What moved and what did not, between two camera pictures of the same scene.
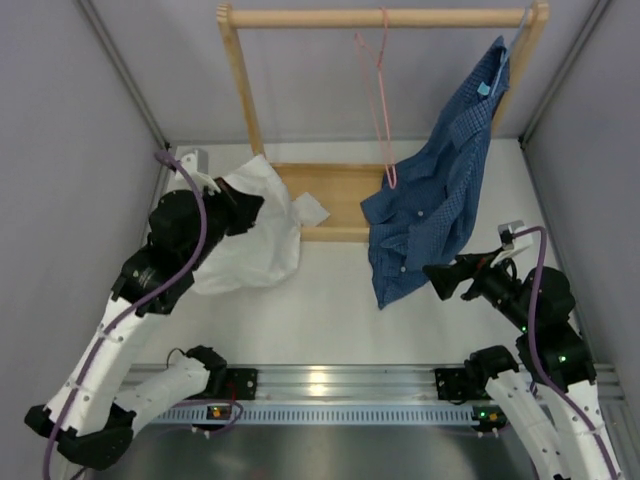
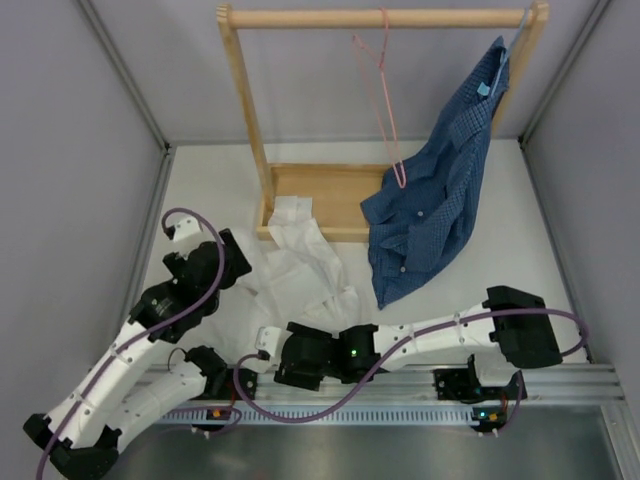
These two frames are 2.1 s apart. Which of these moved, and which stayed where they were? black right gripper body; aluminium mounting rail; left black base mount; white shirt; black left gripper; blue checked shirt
Moved: black left gripper; black right gripper body; white shirt
Stayed: left black base mount; aluminium mounting rail; blue checked shirt
